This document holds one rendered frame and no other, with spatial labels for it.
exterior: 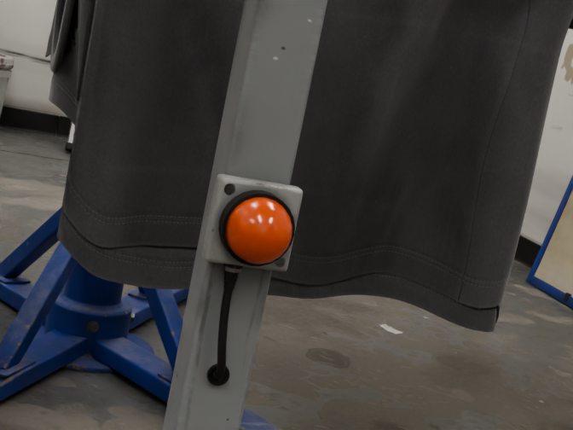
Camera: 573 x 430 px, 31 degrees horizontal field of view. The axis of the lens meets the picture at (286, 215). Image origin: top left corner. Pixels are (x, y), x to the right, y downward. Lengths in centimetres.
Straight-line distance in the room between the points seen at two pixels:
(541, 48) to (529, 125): 7
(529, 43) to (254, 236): 47
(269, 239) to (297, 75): 10
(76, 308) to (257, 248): 169
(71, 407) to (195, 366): 141
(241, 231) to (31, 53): 496
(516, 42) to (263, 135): 42
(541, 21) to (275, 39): 42
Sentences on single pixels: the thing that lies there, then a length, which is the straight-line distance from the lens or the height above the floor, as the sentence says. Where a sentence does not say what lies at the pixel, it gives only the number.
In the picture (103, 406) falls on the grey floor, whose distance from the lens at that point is 205.
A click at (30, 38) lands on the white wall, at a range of 550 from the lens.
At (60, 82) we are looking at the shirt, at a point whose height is 68.
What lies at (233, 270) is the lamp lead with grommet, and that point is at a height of 62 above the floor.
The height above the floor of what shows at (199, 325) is 58.
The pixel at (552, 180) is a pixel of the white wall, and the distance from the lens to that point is 449.
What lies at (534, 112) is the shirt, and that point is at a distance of 98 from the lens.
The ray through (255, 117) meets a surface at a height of 71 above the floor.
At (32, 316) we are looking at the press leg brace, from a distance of 205.
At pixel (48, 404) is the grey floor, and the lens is 202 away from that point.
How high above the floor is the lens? 76
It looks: 10 degrees down
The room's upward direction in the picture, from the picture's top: 12 degrees clockwise
